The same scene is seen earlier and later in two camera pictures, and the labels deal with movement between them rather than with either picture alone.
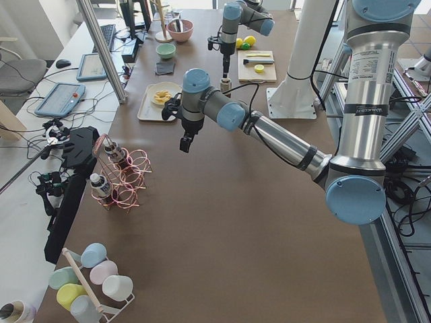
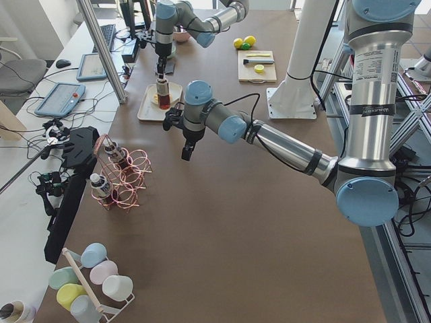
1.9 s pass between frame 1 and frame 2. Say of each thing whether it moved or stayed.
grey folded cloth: stayed
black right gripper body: moved
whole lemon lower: stayed
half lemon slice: stayed
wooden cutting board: stayed
